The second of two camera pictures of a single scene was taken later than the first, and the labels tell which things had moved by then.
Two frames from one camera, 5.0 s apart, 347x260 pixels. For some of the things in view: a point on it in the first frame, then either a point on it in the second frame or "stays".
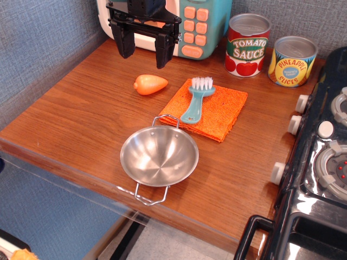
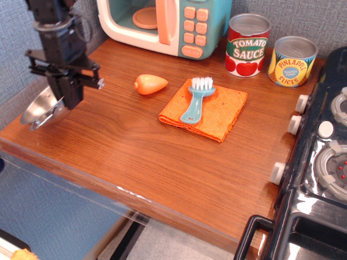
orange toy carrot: x=145 y=84 stays
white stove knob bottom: x=277 y=173 stays
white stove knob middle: x=294 y=124 stays
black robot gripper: x=153 y=14 -> x=62 y=53
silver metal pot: x=160 y=156 -> x=44 y=110
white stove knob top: x=301 y=103 stays
